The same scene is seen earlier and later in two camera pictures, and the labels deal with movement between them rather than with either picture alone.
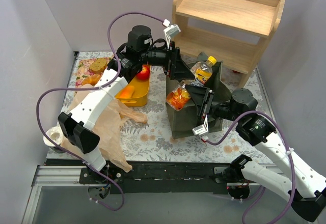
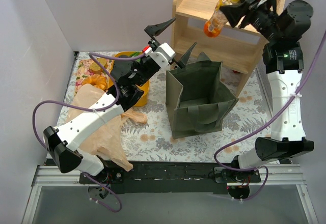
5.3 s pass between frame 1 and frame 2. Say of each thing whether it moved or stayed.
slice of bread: stayed
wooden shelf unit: stayed
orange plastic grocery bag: stayed
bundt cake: stayed
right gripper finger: moved
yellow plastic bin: stayed
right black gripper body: moved
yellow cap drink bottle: moved
